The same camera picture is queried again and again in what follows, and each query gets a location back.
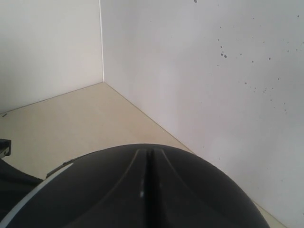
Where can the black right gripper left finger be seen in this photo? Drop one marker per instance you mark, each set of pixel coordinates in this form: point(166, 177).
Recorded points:
point(124, 206)

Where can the black helmet with visor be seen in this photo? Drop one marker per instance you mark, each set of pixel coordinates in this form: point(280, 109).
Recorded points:
point(69, 195)

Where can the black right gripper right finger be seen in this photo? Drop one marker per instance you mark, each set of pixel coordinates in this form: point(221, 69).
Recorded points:
point(167, 194)

